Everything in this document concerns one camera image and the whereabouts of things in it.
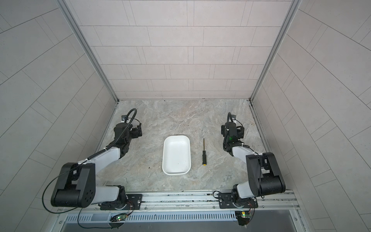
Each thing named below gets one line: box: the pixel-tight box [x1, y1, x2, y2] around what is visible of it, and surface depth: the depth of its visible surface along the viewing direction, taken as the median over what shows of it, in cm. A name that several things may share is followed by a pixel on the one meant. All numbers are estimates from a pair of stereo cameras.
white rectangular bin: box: [162, 135, 192, 176], surface depth 89 cm
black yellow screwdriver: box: [201, 137, 207, 166], surface depth 86 cm
